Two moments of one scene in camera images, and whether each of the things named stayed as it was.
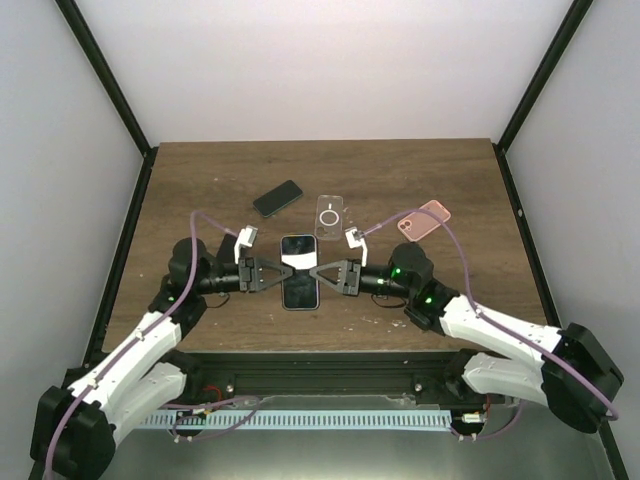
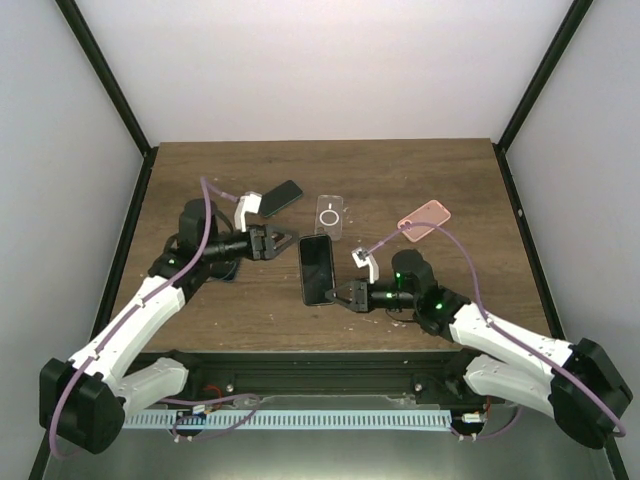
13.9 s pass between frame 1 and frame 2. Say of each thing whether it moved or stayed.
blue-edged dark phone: stayed
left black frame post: stayed
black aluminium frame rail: stayed
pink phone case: stayed
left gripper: moved
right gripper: moved
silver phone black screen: moved
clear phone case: stayed
